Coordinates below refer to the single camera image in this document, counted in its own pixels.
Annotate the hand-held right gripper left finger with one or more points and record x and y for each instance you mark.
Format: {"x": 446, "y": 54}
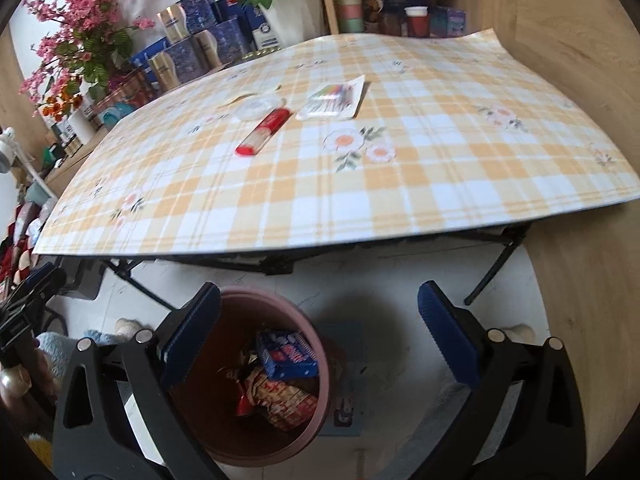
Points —
{"x": 192, "y": 332}

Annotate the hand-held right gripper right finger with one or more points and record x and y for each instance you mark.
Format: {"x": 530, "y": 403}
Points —
{"x": 450, "y": 337}

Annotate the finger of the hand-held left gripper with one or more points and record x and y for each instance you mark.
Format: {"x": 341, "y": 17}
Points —
{"x": 42, "y": 280}

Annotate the brown plastic bin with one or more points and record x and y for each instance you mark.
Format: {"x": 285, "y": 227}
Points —
{"x": 240, "y": 325}

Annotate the small blue printed box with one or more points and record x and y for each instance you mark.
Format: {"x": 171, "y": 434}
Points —
{"x": 287, "y": 355}

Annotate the red striped snack wrapper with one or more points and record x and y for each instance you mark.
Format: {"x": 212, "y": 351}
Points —
{"x": 285, "y": 402}

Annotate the person's left hand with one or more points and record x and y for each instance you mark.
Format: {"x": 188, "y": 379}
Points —
{"x": 20, "y": 382}

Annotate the red white checked cloth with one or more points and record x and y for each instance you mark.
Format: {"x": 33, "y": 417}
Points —
{"x": 20, "y": 245}

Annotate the blue fluffy slipper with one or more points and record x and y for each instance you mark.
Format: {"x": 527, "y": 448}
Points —
{"x": 65, "y": 350}

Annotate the low wooden sideboard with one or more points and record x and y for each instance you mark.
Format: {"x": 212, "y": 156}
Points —
{"x": 75, "y": 165}

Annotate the white desk fan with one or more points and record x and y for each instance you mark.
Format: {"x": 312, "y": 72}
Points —
{"x": 9, "y": 150}

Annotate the white ribbed vase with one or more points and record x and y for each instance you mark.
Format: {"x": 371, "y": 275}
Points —
{"x": 81, "y": 127}

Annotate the yellow checked floral tablecloth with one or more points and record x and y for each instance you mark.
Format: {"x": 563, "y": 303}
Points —
{"x": 425, "y": 175}

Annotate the orange artificial flowers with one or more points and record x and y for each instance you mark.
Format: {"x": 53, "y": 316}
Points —
{"x": 60, "y": 100}

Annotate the patterned teal storage basket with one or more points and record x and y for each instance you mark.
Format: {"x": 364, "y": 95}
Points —
{"x": 125, "y": 100}

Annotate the red plastic tube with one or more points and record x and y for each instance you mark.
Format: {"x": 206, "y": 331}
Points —
{"x": 262, "y": 132}

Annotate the white round lid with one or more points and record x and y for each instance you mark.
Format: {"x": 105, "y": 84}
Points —
{"x": 255, "y": 109}

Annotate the gold and blue gift box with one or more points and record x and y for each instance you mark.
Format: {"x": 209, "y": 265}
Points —
{"x": 222, "y": 42}
{"x": 187, "y": 15}
{"x": 175, "y": 67}

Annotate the flat blue white carton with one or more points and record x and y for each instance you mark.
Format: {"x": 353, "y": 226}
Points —
{"x": 147, "y": 52}

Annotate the pink artificial blossom plant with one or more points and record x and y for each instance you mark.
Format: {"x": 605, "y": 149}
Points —
{"x": 85, "y": 25}

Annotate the coloured marker pack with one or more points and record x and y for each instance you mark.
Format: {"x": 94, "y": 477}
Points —
{"x": 330, "y": 97}

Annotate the gold leaf tray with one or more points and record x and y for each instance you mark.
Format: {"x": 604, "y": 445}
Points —
{"x": 262, "y": 52}

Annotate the blue white round-logo box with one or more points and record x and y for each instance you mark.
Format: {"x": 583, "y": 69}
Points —
{"x": 262, "y": 32}

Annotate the small light blue shelf box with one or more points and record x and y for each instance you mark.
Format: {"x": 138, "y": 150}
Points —
{"x": 448, "y": 22}

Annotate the red cup with white lid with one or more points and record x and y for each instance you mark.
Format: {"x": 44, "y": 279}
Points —
{"x": 416, "y": 22}

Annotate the plain dark blue box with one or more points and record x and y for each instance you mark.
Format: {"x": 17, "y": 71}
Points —
{"x": 232, "y": 10}

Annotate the white angular flower vase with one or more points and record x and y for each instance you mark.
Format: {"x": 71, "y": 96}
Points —
{"x": 295, "y": 20}

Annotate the stack of pastel cups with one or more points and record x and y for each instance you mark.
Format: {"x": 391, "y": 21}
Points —
{"x": 349, "y": 5}

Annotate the black folding table frame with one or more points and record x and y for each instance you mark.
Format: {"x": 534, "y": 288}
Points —
{"x": 280, "y": 262}

